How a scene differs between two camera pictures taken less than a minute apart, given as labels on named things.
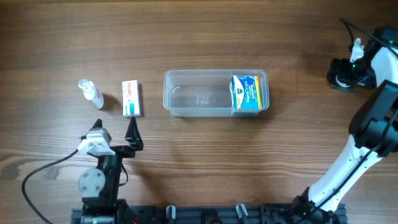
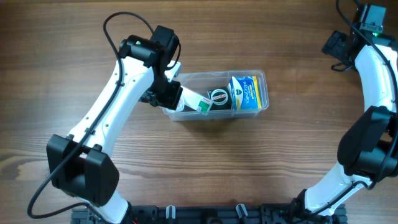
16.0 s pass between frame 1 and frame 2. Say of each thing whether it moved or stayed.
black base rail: stayed
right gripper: moved
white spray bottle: moved
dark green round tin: moved
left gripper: moved
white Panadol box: moved
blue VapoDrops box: stayed
